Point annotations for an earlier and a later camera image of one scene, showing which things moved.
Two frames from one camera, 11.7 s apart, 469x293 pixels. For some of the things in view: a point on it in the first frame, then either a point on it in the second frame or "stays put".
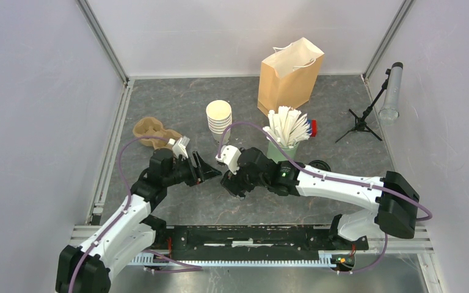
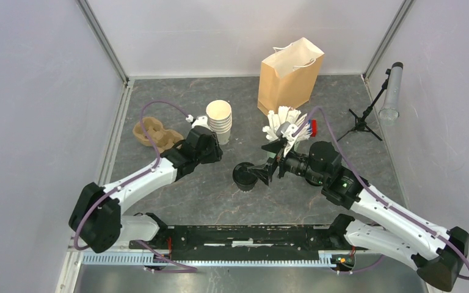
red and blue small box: x=313 y=126 stays put
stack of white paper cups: x=219 y=117 stays put
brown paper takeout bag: x=288 y=77 stays put
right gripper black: x=231 y=182 -> x=265 y=171
